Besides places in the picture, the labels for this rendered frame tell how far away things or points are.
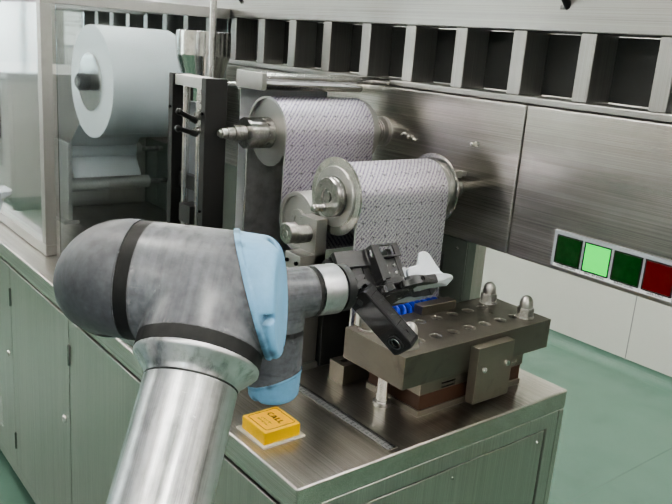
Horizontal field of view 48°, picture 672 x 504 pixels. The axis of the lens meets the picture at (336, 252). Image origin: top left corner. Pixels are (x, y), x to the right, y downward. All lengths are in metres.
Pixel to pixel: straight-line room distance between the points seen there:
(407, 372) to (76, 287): 0.71
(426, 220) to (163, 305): 0.91
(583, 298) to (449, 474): 3.01
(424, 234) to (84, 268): 0.92
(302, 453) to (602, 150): 0.74
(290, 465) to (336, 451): 0.09
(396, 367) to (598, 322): 3.06
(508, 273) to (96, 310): 4.00
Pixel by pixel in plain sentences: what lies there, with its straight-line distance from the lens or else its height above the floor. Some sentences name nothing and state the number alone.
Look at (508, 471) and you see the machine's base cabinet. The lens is 1.54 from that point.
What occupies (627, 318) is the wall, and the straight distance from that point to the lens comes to 4.21.
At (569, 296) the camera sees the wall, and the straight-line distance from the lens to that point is 4.38.
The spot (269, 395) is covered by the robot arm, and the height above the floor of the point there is 1.04.
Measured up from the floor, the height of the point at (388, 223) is 1.21.
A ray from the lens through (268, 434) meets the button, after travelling 1.24.
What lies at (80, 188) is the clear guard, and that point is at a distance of 2.24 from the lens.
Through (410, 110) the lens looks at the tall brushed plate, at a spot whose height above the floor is 1.39.
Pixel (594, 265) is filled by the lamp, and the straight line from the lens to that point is 1.45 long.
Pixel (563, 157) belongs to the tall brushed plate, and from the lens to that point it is 1.48.
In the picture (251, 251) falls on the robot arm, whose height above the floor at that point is 1.34.
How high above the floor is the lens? 1.53
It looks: 15 degrees down
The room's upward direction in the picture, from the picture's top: 4 degrees clockwise
